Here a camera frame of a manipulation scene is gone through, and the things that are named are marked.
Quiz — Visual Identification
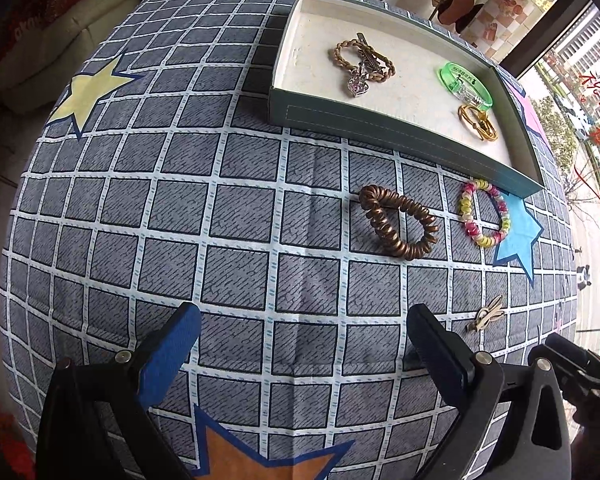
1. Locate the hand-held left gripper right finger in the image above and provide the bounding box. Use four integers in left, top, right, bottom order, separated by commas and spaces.
406, 303, 574, 480

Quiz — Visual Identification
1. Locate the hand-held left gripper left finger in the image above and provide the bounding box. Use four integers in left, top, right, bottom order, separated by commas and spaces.
34, 301, 202, 480

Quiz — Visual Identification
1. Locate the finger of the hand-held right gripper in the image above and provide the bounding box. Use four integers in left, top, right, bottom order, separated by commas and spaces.
545, 332, 600, 408

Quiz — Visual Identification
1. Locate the beige hair clip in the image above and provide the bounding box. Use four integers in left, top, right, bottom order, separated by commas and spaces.
465, 294, 506, 333

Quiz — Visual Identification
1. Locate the brown coil hair tie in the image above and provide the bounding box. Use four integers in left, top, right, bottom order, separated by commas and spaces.
358, 185, 440, 261

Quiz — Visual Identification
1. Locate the gold bangle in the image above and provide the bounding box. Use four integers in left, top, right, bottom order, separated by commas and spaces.
457, 102, 499, 144

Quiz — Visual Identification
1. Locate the shallow grey-green cardboard box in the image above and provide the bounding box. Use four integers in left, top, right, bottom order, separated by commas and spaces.
267, 0, 546, 198

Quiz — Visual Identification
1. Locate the silver heart pendant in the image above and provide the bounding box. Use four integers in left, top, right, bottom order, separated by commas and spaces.
347, 62, 376, 98

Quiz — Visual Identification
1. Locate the green plastic bangle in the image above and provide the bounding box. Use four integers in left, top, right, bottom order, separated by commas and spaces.
438, 61, 496, 111

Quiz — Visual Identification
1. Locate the brown braided hair tie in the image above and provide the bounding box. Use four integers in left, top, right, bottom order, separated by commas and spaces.
334, 35, 397, 83

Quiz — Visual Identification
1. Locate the grey checked star tablecloth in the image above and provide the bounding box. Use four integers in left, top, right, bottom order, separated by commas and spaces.
0, 0, 581, 480

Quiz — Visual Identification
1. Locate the cream sofa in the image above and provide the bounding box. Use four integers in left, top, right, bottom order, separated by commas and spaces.
0, 0, 146, 106

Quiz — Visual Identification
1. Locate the pink checkered paper roll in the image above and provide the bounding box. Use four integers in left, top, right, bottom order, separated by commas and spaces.
480, 0, 536, 56

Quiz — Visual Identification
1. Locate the red cushion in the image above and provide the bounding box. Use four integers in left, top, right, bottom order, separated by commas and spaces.
0, 0, 111, 56

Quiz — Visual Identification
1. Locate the colourful bead bracelet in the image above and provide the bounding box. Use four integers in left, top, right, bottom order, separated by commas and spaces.
460, 177, 512, 248

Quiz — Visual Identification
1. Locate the dark window frame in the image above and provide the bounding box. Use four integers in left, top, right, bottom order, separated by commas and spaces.
500, 0, 600, 81

